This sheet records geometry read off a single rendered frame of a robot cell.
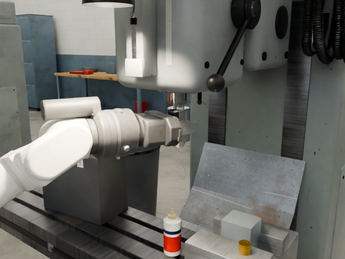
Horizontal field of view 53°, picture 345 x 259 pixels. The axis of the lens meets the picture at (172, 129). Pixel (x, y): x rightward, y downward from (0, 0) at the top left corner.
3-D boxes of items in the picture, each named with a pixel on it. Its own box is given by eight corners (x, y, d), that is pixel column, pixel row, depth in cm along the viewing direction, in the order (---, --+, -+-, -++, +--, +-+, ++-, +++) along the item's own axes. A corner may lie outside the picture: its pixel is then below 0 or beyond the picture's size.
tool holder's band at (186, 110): (162, 112, 70) (162, 107, 70) (177, 109, 74) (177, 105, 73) (179, 115, 67) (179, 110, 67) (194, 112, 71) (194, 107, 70)
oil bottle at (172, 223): (174, 259, 77) (174, 214, 75) (159, 253, 79) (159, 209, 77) (184, 251, 80) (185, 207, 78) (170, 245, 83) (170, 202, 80)
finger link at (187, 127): (196, 133, 71) (171, 137, 68) (197, 118, 70) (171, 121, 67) (201, 135, 70) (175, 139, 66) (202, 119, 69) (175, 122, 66)
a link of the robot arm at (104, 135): (120, 161, 60) (54, 172, 54) (100, 152, 69) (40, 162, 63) (115, 95, 59) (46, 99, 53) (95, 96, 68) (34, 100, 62)
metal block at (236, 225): (249, 258, 64) (251, 228, 62) (219, 247, 67) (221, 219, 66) (259, 245, 68) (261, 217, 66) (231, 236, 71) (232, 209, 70)
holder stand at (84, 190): (100, 226, 91) (96, 153, 86) (43, 207, 102) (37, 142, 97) (128, 208, 101) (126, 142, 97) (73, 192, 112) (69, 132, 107)
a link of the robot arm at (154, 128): (182, 109, 63) (121, 114, 57) (181, 159, 65) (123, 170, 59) (150, 99, 74) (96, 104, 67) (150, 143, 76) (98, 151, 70)
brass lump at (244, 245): (247, 257, 59) (248, 247, 59) (235, 253, 61) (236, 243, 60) (252, 251, 61) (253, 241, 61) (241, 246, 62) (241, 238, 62)
